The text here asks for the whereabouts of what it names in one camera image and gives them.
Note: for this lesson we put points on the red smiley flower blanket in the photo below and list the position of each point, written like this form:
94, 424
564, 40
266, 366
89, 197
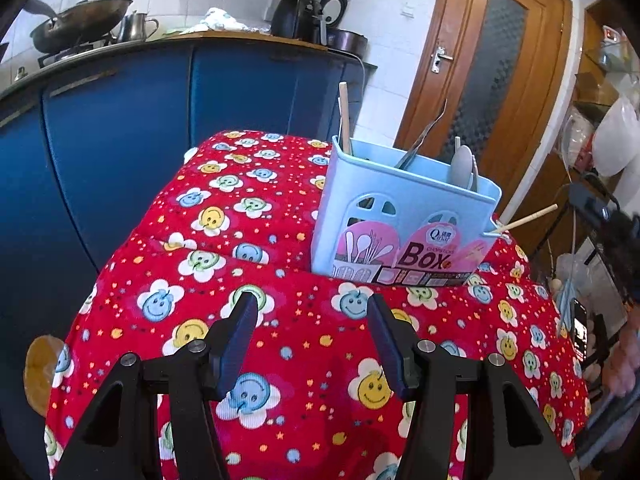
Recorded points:
300, 260

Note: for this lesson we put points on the light blue utensil box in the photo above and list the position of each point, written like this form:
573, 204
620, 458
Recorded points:
400, 195

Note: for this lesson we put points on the metal kettle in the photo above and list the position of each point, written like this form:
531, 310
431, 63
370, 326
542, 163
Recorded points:
132, 27

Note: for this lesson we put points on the metal storage rack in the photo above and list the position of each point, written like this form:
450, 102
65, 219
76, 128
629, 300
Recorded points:
592, 200

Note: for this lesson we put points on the light blue plastic item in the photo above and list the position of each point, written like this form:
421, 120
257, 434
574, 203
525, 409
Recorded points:
567, 302

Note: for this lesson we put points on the wooden chopstick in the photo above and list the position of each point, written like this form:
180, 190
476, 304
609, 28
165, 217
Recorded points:
345, 115
525, 219

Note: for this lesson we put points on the black pot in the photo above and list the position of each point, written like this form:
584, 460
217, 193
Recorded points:
345, 40

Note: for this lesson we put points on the pale spoon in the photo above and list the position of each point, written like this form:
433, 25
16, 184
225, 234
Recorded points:
461, 165

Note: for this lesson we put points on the round wooden stool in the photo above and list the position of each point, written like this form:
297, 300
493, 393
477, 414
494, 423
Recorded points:
40, 375

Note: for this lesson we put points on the blue kitchen cabinets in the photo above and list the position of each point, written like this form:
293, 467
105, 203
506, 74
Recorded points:
125, 135

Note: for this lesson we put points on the egg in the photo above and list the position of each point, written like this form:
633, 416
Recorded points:
554, 285

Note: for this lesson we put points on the wooden door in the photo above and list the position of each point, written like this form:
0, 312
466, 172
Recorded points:
435, 110

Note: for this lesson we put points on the black air fryer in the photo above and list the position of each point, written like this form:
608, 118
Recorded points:
295, 15

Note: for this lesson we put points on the person's right hand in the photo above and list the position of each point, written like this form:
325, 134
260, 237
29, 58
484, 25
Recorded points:
622, 365

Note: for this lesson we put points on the white plastic bag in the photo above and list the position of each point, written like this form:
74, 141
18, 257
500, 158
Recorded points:
617, 135

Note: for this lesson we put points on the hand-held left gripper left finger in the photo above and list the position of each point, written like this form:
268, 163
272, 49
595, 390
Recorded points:
235, 345

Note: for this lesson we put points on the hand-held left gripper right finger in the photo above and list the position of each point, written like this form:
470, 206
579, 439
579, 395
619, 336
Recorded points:
392, 350

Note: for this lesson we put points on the gas stove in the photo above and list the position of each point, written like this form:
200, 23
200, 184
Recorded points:
75, 54

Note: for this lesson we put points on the crumpled white cloth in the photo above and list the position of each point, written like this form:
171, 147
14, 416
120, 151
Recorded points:
220, 20

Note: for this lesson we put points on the large black wok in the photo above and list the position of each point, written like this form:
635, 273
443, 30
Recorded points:
85, 20

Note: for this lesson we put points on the white wall switch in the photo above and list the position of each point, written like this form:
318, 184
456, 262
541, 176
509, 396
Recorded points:
408, 10

